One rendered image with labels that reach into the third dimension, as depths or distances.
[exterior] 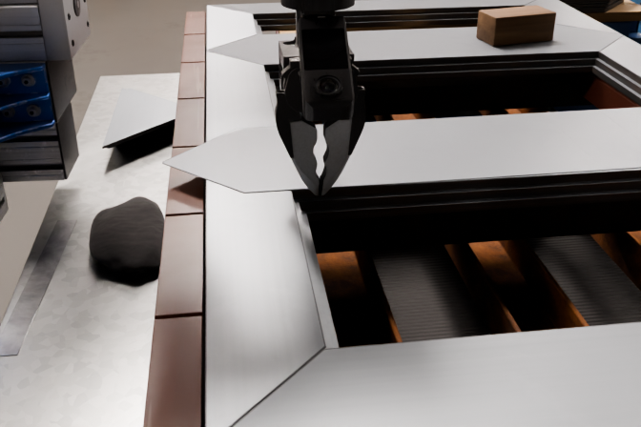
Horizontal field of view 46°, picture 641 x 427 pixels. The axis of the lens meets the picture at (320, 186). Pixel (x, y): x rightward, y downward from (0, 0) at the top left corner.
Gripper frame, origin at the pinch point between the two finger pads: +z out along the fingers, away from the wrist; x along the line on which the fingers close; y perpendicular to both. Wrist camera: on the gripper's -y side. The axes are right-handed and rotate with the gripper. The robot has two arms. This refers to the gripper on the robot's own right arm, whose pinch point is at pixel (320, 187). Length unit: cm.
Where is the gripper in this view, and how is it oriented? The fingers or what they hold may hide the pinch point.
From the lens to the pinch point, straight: 78.9
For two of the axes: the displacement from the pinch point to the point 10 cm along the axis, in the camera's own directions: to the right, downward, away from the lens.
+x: -9.9, 0.6, -1.2
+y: -1.3, -4.4, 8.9
